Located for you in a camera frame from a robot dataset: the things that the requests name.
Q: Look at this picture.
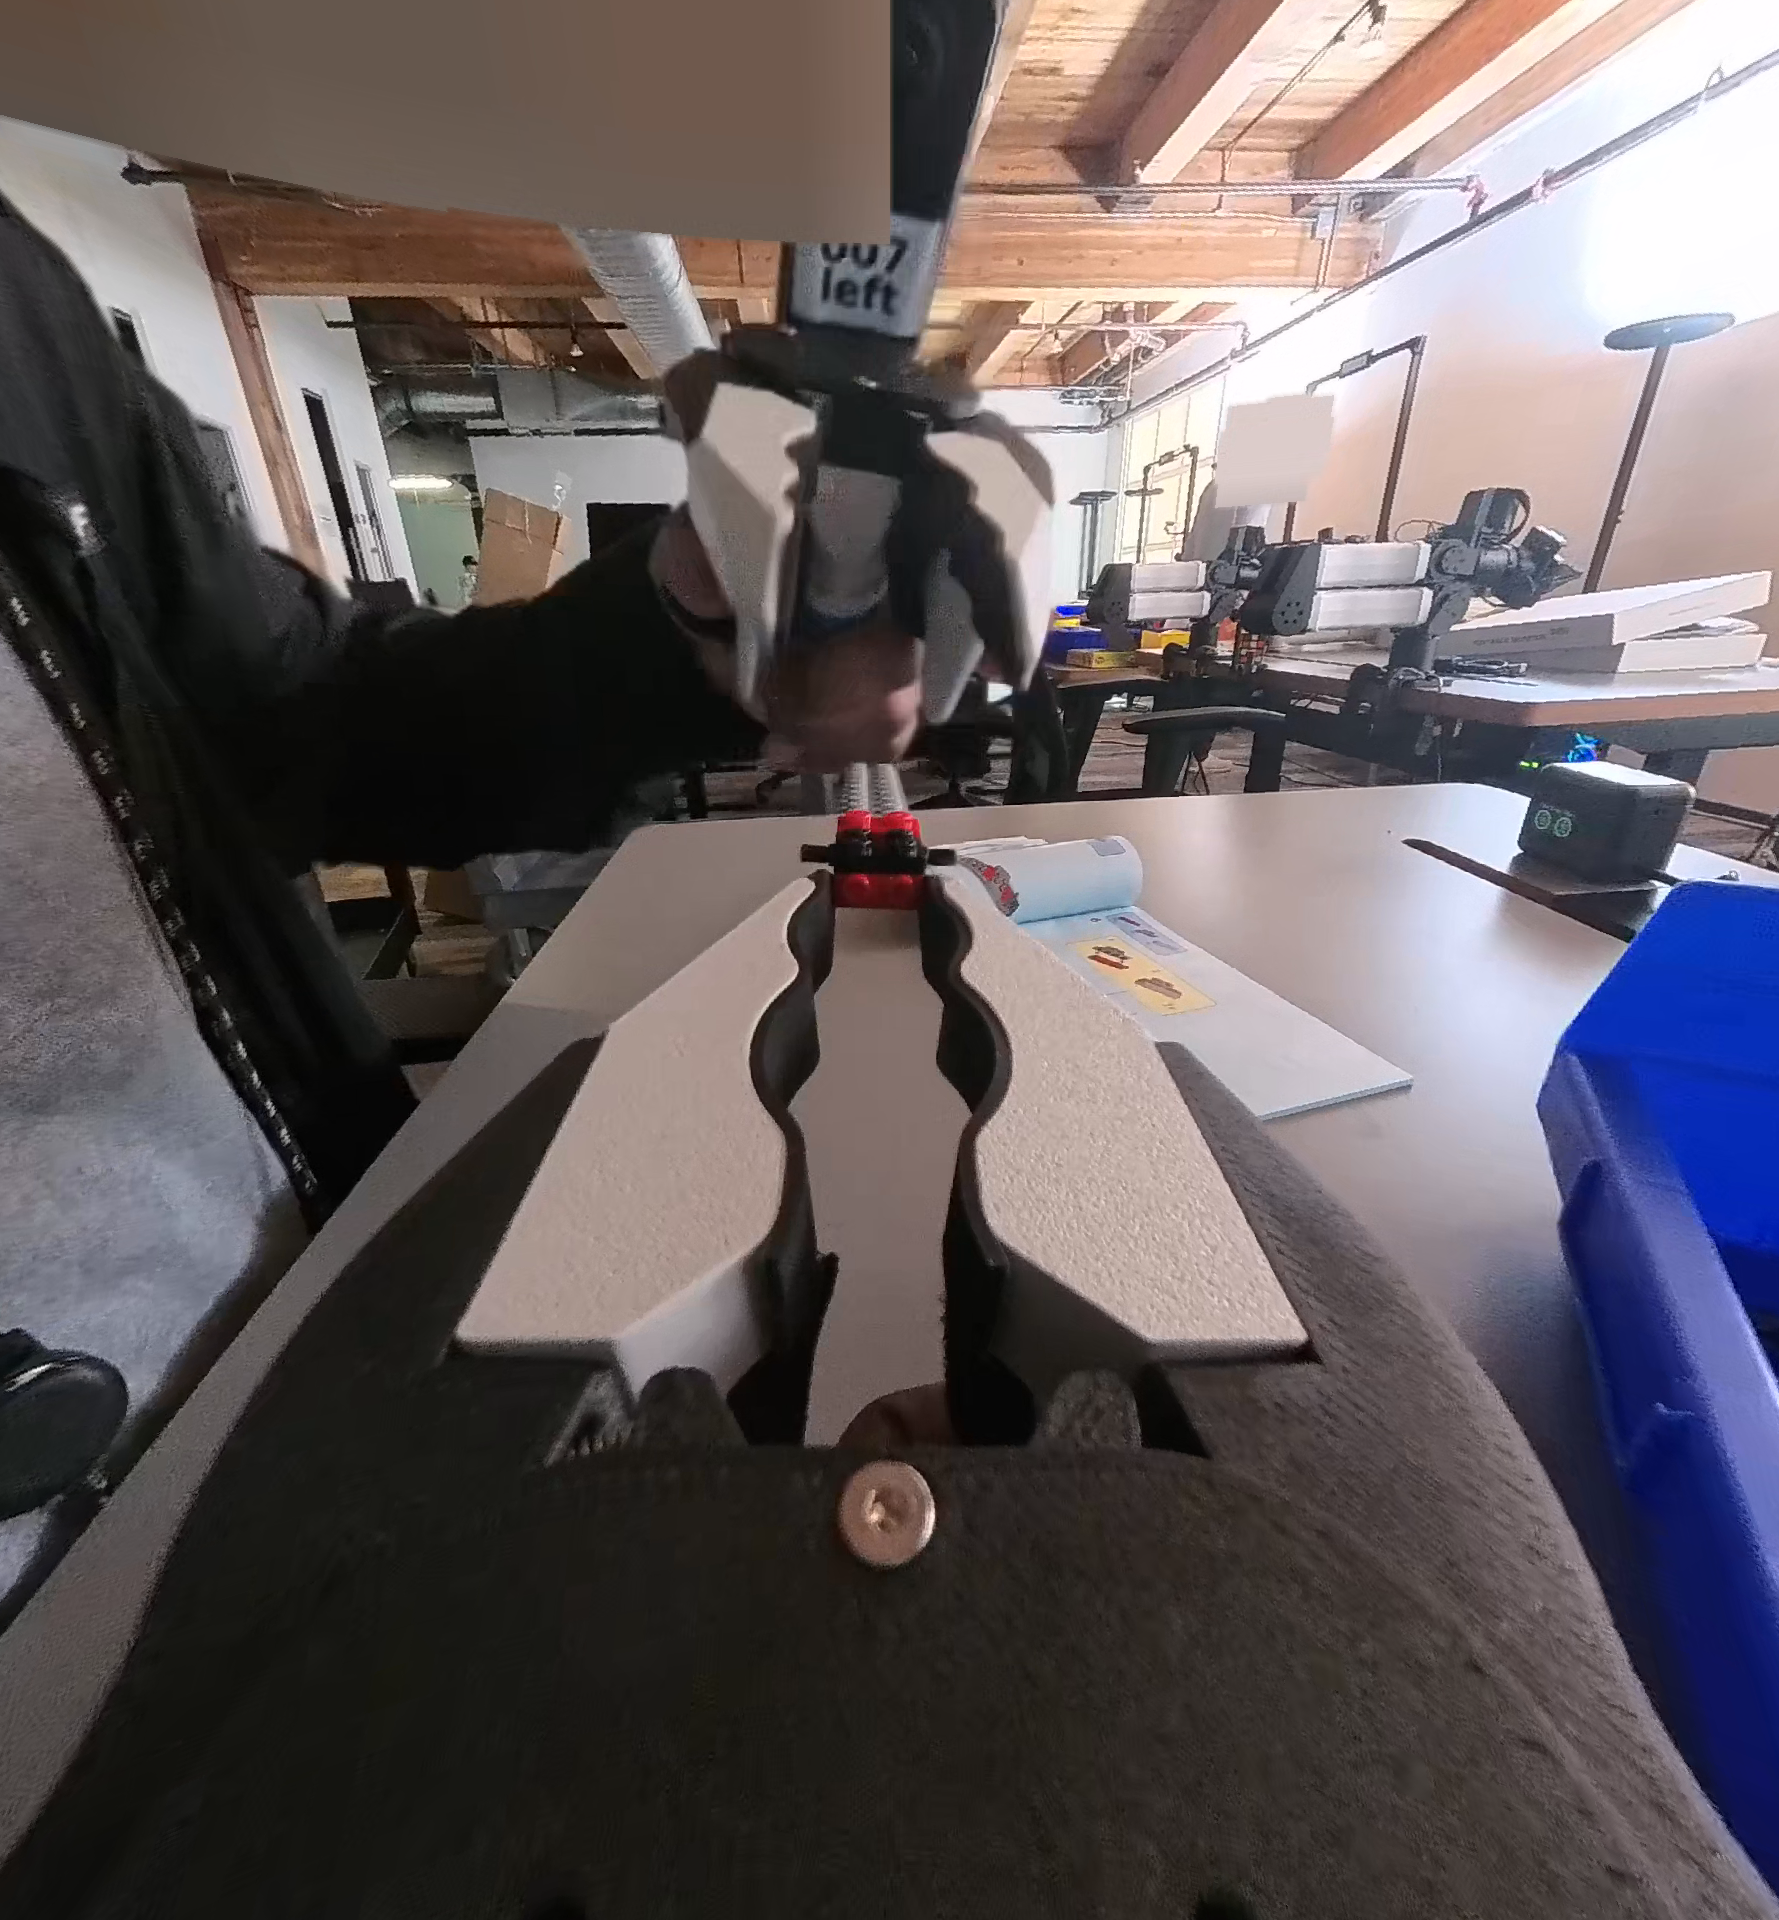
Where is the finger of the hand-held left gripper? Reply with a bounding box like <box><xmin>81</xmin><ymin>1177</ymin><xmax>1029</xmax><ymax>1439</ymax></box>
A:
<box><xmin>678</xmin><ymin>382</ymin><xmax>819</xmax><ymax>710</ymax></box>
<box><xmin>917</xmin><ymin>420</ymin><xmax>1058</xmax><ymax>726</ymax></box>

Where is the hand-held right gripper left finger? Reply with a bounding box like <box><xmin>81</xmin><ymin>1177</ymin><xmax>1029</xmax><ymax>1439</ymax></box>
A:
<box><xmin>454</xmin><ymin>873</ymin><xmax>838</xmax><ymax>1385</ymax></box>

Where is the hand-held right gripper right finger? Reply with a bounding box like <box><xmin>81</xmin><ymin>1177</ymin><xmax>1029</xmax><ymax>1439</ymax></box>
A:
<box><xmin>917</xmin><ymin>882</ymin><xmax>1308</xmax><ymax>1377</ymax></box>

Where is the small red toy brick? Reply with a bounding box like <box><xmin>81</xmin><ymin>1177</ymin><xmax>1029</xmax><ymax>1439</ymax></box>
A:
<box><xmin>829</xmin><ymin>811</ymin><xmax>924</xmax><ymax>911</ymax></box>

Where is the blue plastic storage bin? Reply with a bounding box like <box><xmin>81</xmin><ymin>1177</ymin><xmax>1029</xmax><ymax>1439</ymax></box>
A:
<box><xmin>1537</xmin><ymin>880</ymin><xmax>1779</xmax><ymax>1920</ymax></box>

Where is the person's left forearm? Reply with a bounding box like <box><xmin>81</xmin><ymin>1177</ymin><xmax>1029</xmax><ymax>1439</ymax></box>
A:
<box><xmin>281</xmin><ymin>510</ymin><xmax>770</xmax><ymax>875</ymax></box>

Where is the grey desk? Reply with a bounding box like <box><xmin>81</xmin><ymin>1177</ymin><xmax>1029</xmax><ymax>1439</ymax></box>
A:
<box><xmin>0</xmin><ymin>779</ymin><xmax>1779</xmax><ymax>1727</ymax></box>

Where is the person's left hand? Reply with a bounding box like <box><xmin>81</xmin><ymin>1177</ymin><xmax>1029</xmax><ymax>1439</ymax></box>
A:
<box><xmin>652</xmin><ymin>514</ymin><xmax>928</xmax><ymax>778</ymax></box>

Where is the brick instruction booklet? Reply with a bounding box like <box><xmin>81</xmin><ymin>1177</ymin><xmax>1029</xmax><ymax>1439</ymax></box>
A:
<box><xmin>956</xmin><ymin>835</ymin><xmax>1419</xmax><ymax>1123</ymax></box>

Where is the brown cardboard box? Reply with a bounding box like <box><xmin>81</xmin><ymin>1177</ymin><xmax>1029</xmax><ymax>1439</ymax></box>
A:
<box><xmin>471</xmin><ymin>488</ymin><xmax>576</xmax><ymax>609</ymax></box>

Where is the black office chair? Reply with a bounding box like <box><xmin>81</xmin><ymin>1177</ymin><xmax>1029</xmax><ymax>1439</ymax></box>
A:
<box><xmin>888</xmin><ymin>682</ymin><xmax>1077</xmax><ymax>812</ymax></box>
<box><xmin>1121</xmin><ymin>701</ymin><xmax>1289</xmax><ymax>797</ymax></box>

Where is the black device with green lights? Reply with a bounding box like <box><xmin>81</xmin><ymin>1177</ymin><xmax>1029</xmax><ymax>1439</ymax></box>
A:
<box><xmin>1513</xmin><ymin>760</ymin><xmax>1697</xmax><ymax>887</ymax></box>

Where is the person's grey sweatshirt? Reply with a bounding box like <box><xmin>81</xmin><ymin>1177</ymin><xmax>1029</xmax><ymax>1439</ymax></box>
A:
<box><xmin>0</xmin><ymin>510</ymin><xmax>317</xmax><ymax>1719</ymax></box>

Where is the long wooden table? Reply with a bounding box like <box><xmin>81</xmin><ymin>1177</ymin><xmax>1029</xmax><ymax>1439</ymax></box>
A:
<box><xmin>1046</xmin><ymin>637</ymin><xmax>1779</xmax><ymax>797</ymax></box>

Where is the white flat box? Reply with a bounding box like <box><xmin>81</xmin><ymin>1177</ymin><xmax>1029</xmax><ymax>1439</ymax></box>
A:
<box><xmin>1433</xmin><ymin>569</ymin><xmax>1775</xmax><ymax>654</ymax></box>
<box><xmin>1570</xmin><ymin>630</ymin><xmax>1773</xmax><ymax>677</ymax></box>

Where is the person's black jacket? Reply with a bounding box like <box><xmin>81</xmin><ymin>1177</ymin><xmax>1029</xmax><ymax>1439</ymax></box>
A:
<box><xmin>0</xmin><ymin>97</ymin><xmax>432</xmax><ymax>1201</ymax></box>

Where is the black floor lamp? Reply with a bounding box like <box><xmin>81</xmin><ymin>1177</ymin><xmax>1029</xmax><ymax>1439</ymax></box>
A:
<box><xmin>1579</xmin><ymin>312</ymin><xmax>1737</xmax><ymax>594</ymax></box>

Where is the silver ventilation duct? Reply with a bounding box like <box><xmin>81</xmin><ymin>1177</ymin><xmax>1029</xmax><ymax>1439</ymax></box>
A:
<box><xmin>565</xmin><ymin>226</ymin><xmax>747</xmax><ymax>389</ymax></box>

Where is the black white-flecked cord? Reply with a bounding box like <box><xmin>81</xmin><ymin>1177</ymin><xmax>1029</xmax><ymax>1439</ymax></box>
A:
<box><xmin>0</xmin><ymin>446</ymin><xmax>333</xmax><ymax>1229</ymax></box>

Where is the black rounded cord toggle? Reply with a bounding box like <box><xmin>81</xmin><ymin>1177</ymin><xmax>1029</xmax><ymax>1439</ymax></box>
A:
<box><xmin>0</xmin><ymin>1318</ymin><xmax>133</xmax><ymax>1531</ymax></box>

